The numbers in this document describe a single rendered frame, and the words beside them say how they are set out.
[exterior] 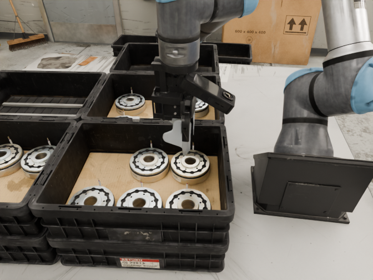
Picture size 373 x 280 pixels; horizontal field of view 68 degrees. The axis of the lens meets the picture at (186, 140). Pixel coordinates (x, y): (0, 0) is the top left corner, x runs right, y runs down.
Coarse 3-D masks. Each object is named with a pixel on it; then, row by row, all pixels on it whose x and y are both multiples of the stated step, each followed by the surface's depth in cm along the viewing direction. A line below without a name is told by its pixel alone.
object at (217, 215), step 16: (224, 128) 73; (64, 144) 68; (224, 144) 70; (224, 160) 63; (48, 176) 60; (224, 176) 60; (32, 208) 53; (48, 208) 53; (64, 208) 53; (80, 208) 53; (96, 208) 53; (112, 208) 53; (128, 208) 53; (144, 208) 53; (160, 208) 53; (176, 208) 53
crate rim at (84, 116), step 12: (120, 72) 99; (132, 72) 99; (216, 84) 92; (96, 96) 86; (108, 120) 76; (120, 120) 76; (132, 120) 76; (144, 120) 76; (156, 120) 76; (204, 120) 76; (216, 120) 76
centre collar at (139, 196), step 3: (138, 195) 63; (141, 195) 63; (144, 195) 63; (132, 198) 63; (135, 198) 63; (138, 198) 63; (141, 198) 63; (144, 198) 63; (147, 198) 63; (129, 201) 62; (132, 201) 62; (147, 201) 62; (129, 204) 61; (132, 204) 61; (147, 204) 61
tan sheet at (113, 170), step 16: (96, 160) 78; (112, 160) 78; (128, 160) 78; (80, 176) 73; (96, 176) 73; (112, 176) 73; (128, 176) 73; (208, 176) 73; (112, 192) 69; (160, 192) 69; (208, 192) 69
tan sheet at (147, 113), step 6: (114, 102) 102; (150, 102) 102; (114, 108) 99; (150, 108) 99; (210, 108) 99; (108, 114) 96; (114, 114) 96; (138, 114) 96; (144, 114) 96; (150, 114) 96; (210, 114) 96
